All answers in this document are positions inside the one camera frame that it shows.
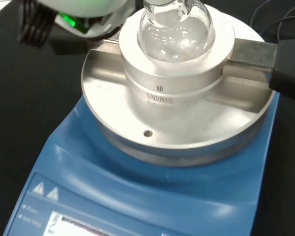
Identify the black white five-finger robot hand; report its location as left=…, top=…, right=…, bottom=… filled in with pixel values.
left=17, top=0, right=136, bottom=56

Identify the blue heater with steel block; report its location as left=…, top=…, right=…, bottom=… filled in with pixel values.
left=2, top=4, right=295, bottom=236

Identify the thin black probe cable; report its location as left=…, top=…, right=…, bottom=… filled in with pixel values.
left=250, top=0, right=295, bottom=43

